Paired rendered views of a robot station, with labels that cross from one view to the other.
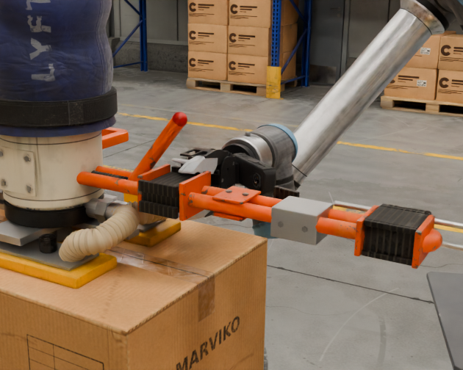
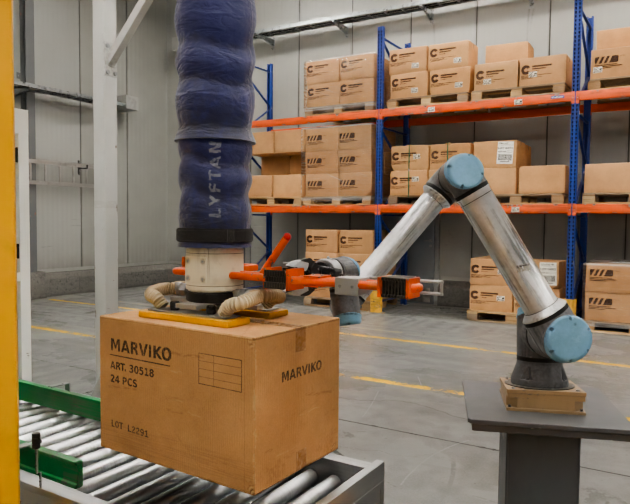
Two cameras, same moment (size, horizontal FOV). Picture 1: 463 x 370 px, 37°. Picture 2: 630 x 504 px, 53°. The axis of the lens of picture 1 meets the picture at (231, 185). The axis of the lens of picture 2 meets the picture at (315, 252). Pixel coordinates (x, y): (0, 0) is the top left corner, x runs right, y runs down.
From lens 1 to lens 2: 0.73 m
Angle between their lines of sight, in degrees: 15
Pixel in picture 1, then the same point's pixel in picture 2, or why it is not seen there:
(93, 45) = (242, 201)
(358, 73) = (398, 229)
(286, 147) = (352, 268)
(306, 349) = (390, 477)
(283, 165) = not seen: hidden behind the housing
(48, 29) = (219, 190)
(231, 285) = (316, 338)
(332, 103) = (383, 248)
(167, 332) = (277, 349)
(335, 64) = (429, 286)
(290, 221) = (344, 283)
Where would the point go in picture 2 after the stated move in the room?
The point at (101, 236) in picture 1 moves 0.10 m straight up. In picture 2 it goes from (242, 299) to (242, 262)
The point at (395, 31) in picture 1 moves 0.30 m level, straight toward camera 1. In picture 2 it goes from (419, 205) to (407, 203)
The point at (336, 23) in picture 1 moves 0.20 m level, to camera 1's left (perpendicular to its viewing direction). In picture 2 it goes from (428, 252) to (416, 252)
